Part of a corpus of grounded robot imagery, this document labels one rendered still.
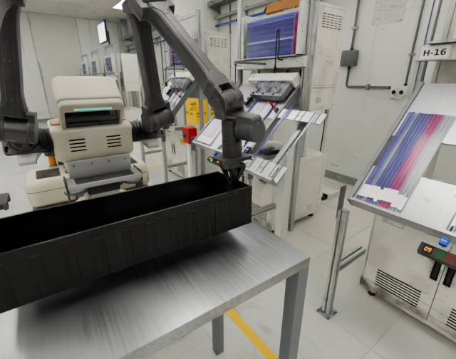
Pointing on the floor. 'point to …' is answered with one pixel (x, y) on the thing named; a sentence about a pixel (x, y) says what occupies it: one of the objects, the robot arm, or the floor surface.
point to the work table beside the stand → (159, 301)
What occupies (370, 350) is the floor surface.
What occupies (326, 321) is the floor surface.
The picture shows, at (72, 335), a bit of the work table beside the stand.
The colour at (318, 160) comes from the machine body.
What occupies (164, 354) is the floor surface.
